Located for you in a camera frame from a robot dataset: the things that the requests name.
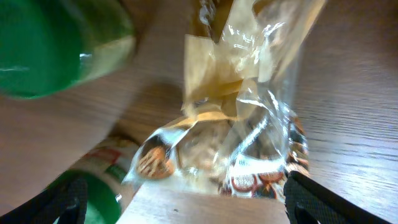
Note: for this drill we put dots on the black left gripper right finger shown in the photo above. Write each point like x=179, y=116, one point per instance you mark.
x=306, y=201

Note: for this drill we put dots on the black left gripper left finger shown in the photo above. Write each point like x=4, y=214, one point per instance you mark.
x=61, y=203

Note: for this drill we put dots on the green lid jar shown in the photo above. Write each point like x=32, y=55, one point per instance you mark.
x=105, y=168
x=52, y=45

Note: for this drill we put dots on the white brown wrapper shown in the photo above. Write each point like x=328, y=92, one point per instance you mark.
x=249, y=156

